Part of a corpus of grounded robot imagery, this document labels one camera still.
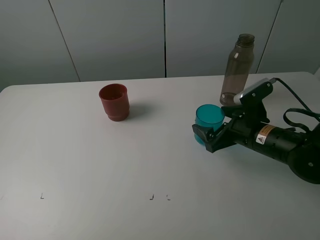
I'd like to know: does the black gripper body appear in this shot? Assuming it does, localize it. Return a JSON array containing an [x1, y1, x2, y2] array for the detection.
[[205, 116, 260, 153]]

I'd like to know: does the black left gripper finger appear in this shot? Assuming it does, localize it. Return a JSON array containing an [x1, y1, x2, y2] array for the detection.
[[192, 124, 218, 147]]

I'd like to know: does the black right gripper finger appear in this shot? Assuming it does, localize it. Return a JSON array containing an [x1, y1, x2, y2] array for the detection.
[[221, 105, 245, 118]]

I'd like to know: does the teal transparent plastic cup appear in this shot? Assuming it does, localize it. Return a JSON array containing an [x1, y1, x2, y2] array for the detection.
[[195, 104, 225, 131]]

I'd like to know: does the smoky transparent water bottle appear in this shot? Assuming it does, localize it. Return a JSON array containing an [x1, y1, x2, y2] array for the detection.
[[219, 33, 255, 106]]

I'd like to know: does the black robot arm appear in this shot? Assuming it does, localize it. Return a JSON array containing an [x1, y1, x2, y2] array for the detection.
[[192, 103, 320, 185]]

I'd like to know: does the red plastic cup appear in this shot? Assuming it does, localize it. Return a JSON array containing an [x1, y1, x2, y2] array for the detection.
[[98, 83, 130, 122]]

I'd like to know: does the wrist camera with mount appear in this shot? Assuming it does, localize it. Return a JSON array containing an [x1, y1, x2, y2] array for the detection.
[[233, 78, 275, 125]]

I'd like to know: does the black cable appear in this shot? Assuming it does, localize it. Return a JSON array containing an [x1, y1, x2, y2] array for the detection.
[[273, 77, 320, 132]]

